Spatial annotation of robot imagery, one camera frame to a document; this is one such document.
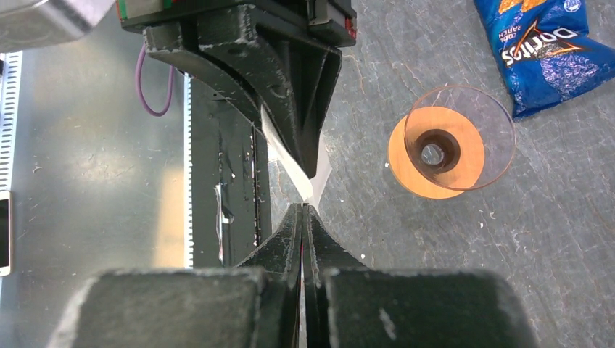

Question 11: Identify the blue Doritos chip bag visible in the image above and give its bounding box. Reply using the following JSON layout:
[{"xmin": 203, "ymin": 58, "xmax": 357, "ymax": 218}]
[{"xmin": 474, "ymin": 0, "xmax": 614, "ymax": 119}]

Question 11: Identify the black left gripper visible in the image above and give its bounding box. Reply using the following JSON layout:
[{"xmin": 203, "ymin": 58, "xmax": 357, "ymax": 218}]
[{"xmin": 116, "ymin": 1, "xmax": 358, "ymax": 169}]

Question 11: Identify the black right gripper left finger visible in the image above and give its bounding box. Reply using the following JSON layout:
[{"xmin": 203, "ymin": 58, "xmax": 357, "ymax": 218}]
[{"xmin": 49, "ymin": 204, "xmax": 303, "ymax": 347}]

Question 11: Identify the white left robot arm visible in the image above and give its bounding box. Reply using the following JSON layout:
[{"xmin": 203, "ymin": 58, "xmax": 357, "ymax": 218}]
[{"xmin": 1, "ymin": 1, "xmax": 357, "ymax": 178}]

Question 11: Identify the clear pink glass dripper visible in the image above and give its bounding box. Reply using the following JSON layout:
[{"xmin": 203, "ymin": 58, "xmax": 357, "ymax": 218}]
[{"xmin": 402, "ymin": 86, "xmax": 516, "ymax": 198}]

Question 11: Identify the white paper coffee filter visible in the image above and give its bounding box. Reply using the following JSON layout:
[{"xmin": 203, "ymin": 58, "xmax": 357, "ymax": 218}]
[{"xmin": 259, "ymin": 106, "xmax": 332, "ymax": 210}]

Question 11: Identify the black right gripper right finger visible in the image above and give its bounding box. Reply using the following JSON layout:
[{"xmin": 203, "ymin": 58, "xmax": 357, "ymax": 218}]
[{"xmin": 302, "ymin": 205, "xmax": 537, "ymax": 347}]

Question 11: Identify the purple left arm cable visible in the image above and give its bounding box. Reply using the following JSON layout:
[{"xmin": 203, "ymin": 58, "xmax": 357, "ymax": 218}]
[{"xmin": 136, "ymin": 43, "xmax": 175, "ymax": 118}]

